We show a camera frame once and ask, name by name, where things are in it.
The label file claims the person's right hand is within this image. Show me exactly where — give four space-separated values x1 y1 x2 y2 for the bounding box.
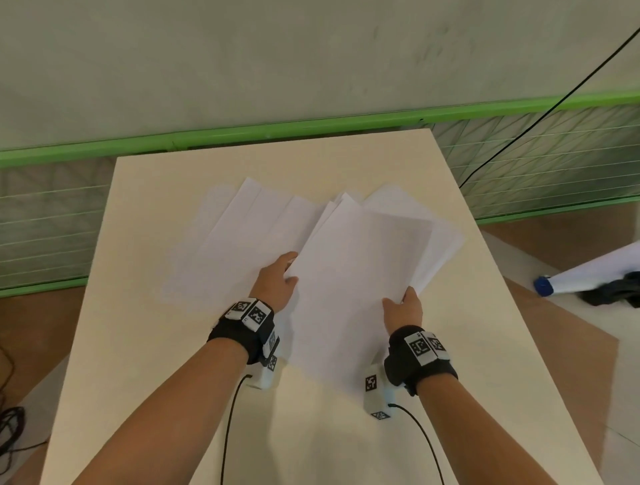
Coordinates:
382 286 425 336

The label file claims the person's left hand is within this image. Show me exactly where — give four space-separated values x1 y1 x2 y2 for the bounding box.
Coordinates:
248 251 300 316

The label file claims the white paper sheaf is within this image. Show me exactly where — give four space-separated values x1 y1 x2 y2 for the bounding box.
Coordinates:
284 190 466 396

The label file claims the person's left forearm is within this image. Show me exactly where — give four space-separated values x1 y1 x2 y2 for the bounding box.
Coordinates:
72 337 251 485

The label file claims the person's right forearm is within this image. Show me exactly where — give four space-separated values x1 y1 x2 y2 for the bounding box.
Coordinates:
416 375 554 485

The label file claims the black wrist band with markers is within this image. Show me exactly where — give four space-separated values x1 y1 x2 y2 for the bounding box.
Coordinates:
206 298 281 371
383 326 459 397

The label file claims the spread of white paper sheets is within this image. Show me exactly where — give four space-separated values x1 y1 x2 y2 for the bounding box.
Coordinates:
160 177 328 309

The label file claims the rolled white paper tube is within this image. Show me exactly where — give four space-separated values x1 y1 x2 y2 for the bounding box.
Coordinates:
533 240 640 298

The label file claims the green mesh fence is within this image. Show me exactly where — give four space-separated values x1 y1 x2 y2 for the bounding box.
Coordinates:
0 90 640 291

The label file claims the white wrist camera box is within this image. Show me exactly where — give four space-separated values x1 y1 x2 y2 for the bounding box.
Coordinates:
364 364 397 421
247 354 281 390

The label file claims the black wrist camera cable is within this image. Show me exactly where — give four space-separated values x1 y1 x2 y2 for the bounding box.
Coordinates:
389 403 446 485
220 374 254 485

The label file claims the thin black hanging cable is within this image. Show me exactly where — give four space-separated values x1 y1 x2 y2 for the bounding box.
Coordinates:
459 30 640 189

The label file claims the black cable bundle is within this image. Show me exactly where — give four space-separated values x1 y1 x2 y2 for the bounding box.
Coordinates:
0 345 49 471

